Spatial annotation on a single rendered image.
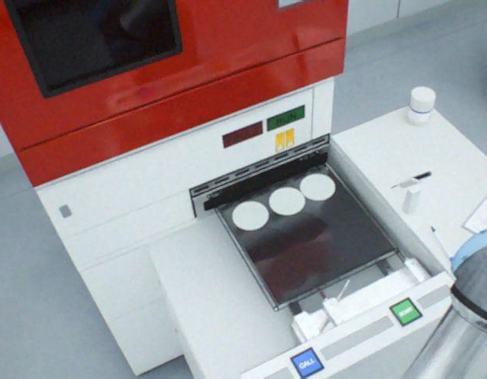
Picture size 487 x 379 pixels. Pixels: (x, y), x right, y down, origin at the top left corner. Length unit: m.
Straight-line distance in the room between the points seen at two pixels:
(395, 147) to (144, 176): 0.72
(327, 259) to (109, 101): 0.68
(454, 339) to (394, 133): 0.85
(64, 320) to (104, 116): 1.49
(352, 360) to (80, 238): 0.76
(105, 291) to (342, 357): 0.79
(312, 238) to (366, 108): 1.84
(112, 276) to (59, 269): 1.04
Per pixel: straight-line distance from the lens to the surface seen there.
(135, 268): 1.70
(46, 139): 1.22
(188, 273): 1.55
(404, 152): 1.64
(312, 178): 1.63
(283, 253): 1.47
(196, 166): 1.48
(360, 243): 1.50
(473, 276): 0.96
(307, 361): 1.25
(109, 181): 1.41
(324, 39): 1.36
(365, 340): 1.29
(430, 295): 1.38
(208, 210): 1.61
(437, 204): 1.53
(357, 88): 3.39
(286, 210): 1.55
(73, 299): 2.61
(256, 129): 1.49
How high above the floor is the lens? 2.11
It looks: 48 degrees down
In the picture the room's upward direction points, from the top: 5 degrees counter-clockwise
